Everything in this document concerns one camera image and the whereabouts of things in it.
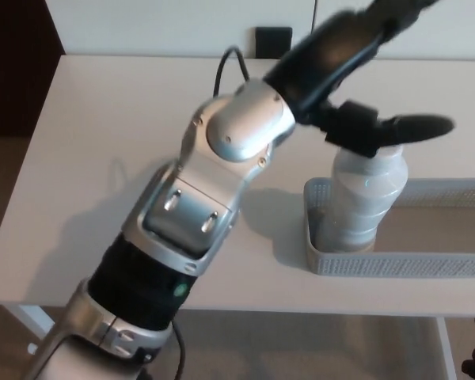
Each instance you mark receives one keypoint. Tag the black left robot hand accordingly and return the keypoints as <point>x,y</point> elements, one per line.
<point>320,59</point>

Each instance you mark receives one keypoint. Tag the white plastic bottle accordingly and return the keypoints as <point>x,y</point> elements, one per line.
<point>360,206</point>

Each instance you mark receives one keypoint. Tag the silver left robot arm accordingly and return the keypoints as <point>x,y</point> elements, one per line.
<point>206,174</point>

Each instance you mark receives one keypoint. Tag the grey mesh tray container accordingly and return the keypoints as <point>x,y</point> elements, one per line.
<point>380,265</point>

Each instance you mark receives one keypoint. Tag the dark brown wooden panel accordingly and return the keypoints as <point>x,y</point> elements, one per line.
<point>16,67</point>

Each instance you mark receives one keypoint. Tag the white desk leg frame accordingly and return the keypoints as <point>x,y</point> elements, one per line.
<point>31,320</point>
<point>446,348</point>

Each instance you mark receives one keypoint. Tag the black square wall socket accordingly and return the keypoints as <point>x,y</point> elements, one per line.
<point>271,41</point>

